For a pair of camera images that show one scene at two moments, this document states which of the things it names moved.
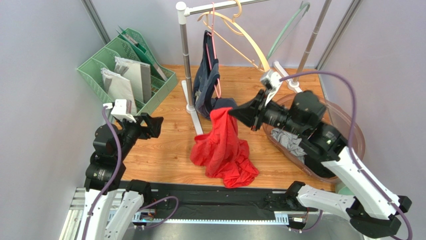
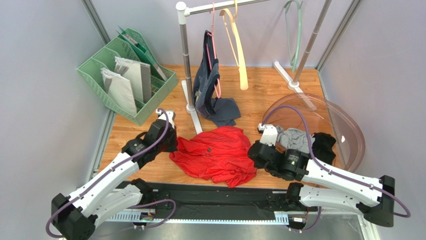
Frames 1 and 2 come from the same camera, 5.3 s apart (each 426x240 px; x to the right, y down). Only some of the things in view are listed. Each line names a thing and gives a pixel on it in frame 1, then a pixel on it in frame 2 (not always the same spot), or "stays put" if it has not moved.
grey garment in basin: [291, 141] stays put
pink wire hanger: [217, 84] stays put
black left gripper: [154, 126] -> [173, 147]
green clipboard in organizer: [141, 52] stays put
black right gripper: [258, 111] -> [256, 154]
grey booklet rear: [139, 75] stays put
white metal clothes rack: [295, 83] stays put
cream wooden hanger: [230, 45] -> [226, 13]
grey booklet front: [118, 87] stays put
